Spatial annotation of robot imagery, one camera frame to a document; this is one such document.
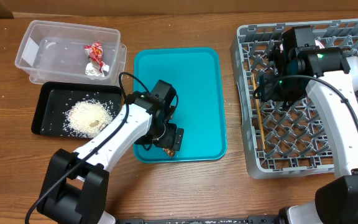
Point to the white rice pile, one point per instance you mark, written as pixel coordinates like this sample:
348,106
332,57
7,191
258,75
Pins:
86,119

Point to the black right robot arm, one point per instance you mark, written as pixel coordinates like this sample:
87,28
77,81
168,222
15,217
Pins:
330,80

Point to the black tray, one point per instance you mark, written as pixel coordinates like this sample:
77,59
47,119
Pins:
56,100

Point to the clear plastic waste bin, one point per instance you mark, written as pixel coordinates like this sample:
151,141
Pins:
54,52

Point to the brown food scrap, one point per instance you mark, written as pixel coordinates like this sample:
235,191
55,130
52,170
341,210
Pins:
169,152

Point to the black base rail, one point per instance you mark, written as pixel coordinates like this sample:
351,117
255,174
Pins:
253,219

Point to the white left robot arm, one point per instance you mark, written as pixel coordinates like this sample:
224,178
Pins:
76,183

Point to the red snack wrapper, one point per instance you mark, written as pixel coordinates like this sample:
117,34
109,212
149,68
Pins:
95,53

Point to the crumpled white tissue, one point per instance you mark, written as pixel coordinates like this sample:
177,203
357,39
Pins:
94,71

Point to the pink bowl with rice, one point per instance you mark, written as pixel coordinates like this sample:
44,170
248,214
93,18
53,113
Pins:
319,44

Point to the grey dishwasher rack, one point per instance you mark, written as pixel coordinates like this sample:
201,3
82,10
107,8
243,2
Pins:
295,140

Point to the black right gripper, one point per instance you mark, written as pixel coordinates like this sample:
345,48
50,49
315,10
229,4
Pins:
272,90

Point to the teal serving tray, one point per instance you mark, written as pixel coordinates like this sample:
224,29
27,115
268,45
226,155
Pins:
195,74

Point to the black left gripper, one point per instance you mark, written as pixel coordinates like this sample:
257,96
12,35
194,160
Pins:
173,140

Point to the wooden chopstick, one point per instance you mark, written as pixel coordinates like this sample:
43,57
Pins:
256,103

